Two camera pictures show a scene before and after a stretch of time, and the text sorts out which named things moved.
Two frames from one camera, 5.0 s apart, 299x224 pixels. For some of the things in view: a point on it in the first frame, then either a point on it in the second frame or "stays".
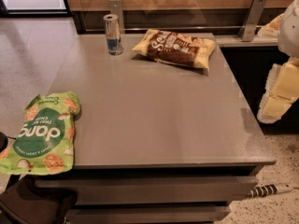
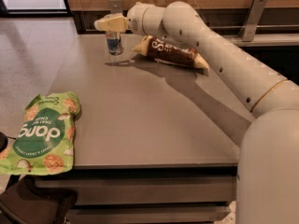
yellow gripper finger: [281, 91] -> [142, 19]
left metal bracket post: [116, 8] stays
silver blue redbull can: [113, 34] stays
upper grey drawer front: [153, 190] stays
